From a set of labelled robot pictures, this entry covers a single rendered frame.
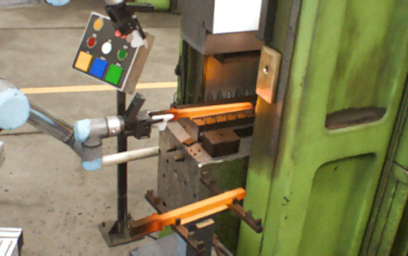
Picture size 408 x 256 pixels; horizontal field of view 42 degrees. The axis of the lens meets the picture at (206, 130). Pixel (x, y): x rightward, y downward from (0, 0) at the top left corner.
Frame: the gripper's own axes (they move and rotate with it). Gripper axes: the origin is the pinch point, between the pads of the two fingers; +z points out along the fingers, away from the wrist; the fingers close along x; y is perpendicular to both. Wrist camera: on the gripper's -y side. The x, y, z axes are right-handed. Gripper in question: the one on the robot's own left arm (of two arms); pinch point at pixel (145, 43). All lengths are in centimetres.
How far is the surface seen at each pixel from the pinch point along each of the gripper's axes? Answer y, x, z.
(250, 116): -20.7, 21.5, 39.6
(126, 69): 7.9, -25.9, 19.2
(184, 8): -18.2, 3.2, -5.8
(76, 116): 41, -186, 119
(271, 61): -26, 46, 5
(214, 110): -9.6, 15.8, 31.5
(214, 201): 14, 62, 26
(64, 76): 32, -265, 124
